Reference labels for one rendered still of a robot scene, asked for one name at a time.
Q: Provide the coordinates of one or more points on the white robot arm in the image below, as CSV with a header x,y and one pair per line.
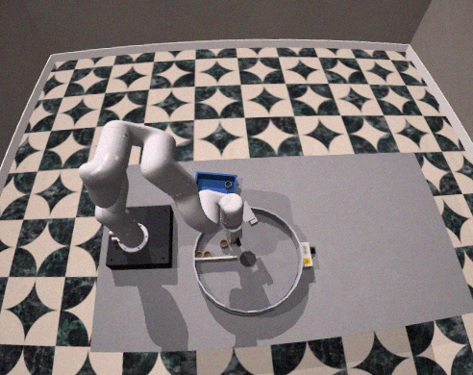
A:
x,y
107,184

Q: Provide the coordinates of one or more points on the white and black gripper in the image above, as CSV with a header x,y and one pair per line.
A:
x,y
233,235

